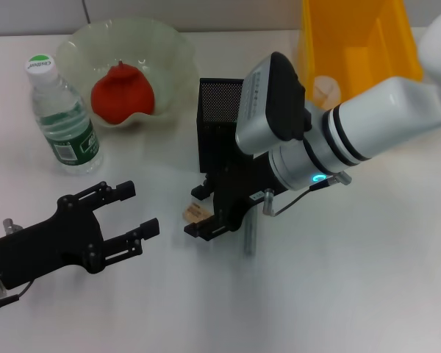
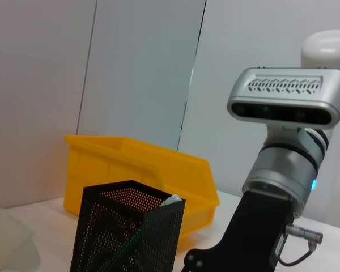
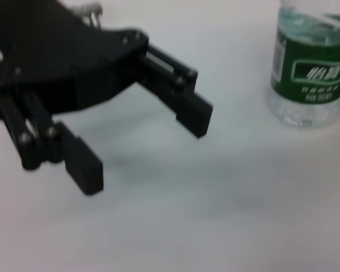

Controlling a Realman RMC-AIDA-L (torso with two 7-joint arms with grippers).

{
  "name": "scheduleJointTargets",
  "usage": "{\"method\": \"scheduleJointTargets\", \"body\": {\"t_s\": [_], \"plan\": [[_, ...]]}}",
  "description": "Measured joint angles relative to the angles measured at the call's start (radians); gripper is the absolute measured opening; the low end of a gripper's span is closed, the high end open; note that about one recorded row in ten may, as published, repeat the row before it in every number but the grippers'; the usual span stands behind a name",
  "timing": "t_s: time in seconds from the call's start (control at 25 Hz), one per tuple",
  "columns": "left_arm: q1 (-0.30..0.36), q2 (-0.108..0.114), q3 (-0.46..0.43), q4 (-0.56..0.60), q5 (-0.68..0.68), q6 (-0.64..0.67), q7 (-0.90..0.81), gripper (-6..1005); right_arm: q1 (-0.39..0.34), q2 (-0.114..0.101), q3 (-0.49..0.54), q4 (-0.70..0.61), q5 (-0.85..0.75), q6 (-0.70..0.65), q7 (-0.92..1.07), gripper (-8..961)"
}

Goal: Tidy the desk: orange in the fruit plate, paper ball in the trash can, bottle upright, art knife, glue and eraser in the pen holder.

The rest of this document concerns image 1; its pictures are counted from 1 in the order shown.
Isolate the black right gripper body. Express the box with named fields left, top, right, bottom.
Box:
left=212, top=152, right=291, bottom=232

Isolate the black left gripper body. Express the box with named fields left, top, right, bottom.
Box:
left=0, top=193, right=106, bottom=290

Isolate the tan eraser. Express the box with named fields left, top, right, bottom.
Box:
left=184, top=202, right=213, bottom=224

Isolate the grey pen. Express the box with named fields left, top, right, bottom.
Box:
left=243, top=204, right=261, bottom=257

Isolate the clear water bottle green label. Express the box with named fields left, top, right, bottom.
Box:
left=24, top=54, right=104, bottom=176

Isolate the orange fruit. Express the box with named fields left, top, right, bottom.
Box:
left=90, top=60, right=156, bottom=124

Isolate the white paper ball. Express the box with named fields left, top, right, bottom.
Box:
left=313, top=75, right=342, bottom=108

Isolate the black mesh pen holder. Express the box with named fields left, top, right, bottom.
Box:
left=196, top=77, right=258, bottom=174

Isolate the pale green glass fruit plate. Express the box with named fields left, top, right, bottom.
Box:
left=54, top=17, right=196, bottom=129

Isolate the yellow plastic bin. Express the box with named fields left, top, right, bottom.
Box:
left=297, top=0, right=424, bottom=111

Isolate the right arm cable with connector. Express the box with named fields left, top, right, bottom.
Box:
left=262, top=171, right=354, bottom=218

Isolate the arm cable with connector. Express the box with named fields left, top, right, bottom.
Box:
left=262, top=171, right=354, bottom=218
left=0, top=218, right=35, bottom=310

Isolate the left arm cable with connector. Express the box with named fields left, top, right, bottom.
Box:
left=0, top=218, right=35, bottom=310

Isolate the right wrist camera housing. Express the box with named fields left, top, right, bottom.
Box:
left=234, top=51, right=313, bottom=155

